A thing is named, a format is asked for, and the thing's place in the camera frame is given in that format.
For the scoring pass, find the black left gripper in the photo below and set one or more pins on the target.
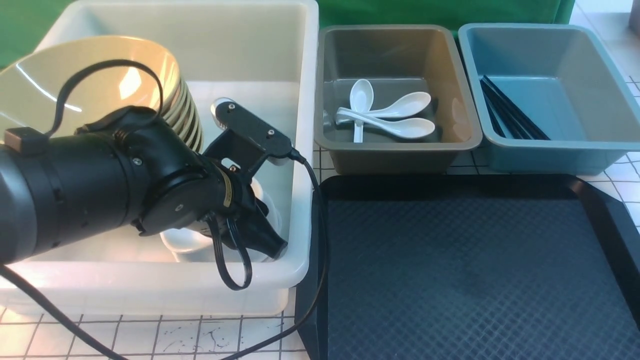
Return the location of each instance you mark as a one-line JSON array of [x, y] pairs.
[[243, 221]]

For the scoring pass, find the white square dish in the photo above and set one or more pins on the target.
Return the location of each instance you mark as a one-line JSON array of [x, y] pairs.
[[191, 246]]

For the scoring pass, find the white ceramic soup spoon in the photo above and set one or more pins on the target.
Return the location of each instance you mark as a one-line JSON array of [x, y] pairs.
[[410, 128]]

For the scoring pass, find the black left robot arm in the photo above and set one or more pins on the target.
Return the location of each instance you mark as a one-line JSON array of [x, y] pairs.
[[130, 168]]

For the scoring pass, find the stack of white dishes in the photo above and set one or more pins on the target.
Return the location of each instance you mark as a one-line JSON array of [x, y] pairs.
[[231, 256]]

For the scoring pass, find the stack of yellow bowls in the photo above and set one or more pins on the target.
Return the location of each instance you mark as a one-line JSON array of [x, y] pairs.
[[180, 112]]

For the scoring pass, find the large white plastic tub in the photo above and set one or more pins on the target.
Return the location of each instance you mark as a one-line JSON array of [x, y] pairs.
[[260, 53]]

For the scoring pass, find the white spoon upright in bin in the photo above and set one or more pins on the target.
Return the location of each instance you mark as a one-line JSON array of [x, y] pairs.
[[361, 100]]

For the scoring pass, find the brown plastic bin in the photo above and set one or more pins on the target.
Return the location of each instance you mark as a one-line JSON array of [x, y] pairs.
[[397, 60]]

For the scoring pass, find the white spoon lying in bin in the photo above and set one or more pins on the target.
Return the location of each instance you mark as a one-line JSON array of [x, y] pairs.
[[406, 106]]

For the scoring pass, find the black plastic serving tray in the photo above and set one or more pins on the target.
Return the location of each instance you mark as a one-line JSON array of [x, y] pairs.
[[472, 267]]

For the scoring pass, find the black chopsticks in blue bin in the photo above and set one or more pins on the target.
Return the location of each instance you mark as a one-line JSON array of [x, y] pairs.
[[507, 120]]

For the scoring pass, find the green backdrop cloth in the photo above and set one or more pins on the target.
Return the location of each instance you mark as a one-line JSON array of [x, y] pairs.
[[25, 22]]

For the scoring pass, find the blue plastic bin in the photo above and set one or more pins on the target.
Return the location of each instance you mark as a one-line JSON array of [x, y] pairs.
[[563, 79]]

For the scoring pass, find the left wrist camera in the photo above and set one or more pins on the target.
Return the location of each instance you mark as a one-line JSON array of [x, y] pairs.
[[247, 140]]

